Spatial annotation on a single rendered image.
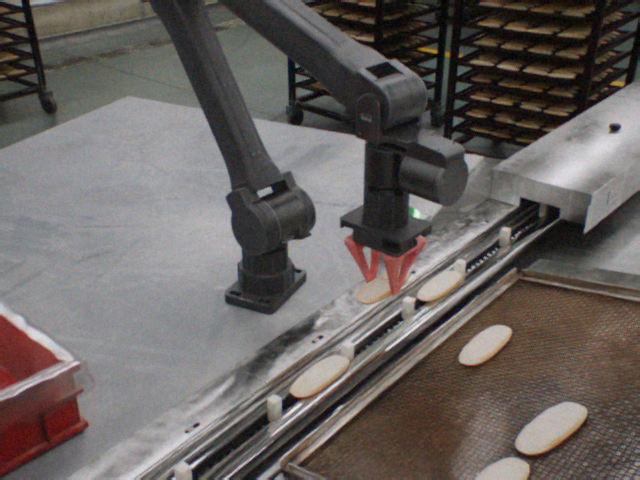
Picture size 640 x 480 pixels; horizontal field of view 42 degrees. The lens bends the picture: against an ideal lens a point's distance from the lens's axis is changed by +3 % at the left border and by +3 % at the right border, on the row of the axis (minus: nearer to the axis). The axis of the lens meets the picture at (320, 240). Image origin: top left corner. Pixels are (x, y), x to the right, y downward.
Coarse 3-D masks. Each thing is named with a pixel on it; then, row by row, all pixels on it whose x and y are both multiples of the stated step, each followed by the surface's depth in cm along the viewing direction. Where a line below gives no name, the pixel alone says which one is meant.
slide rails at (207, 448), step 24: (528, 216) 142; (480, 240) 134; (480, 264) 127; (456, 288) 121; (384, 312) 115; (360, 336) 110; (384, 336) 110; (312, 360) 105; (360, 360) 105; (288, 384) 101; (264, 408) 97; (216, 432) 93; (240, 432) 94; (264, 432) 93; (192, 456) 90; (240, 456) 90
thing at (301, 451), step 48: (528, 288) 113; (576, 288) 110; (624, 288) 107; (432, 336) 102; (384, 384) 94; (480, 384) 92; (624, 384) 89; (336, 432) 87; (384, 432) 86; (576, 432) 82; (624, 432) 82
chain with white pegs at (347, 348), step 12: (540, 204) 143; (540, 216) 144; (504, 228) 134; (504, 240) 134; (492, 252) 133; (456, 264) 124; (408, 300) 114; (408, 312) 115; (396, 324) 115; (348, 348) 104; (360, 348) 109; (276, 396) 96; (276, 408) 95; (288, 408) 99; (252, 432) 95; (240, 444) 93; (180, 468) 86; (204, 468) 90
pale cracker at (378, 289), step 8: (376, 280) 107; (384, 280) 107; (368, 288) 105; (376, 288) 105; (384, 288) 105; (360, 296) 104; (368, 296) 104; (376, 296) 104; (384, 296) 104; (368, 304) 103
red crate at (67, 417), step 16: (0, 368) 109; (0, 384) 106; (64, 416) 96; (80, 416) 99; (16, 432) 92; (32, 432) 93; (48, 432) 94; (64, 432) 96; (0, 448) 91; (16, 448) 93; (32, 448) 94; (48, 448) 95; (0, 464) 91; (16, 464) 93
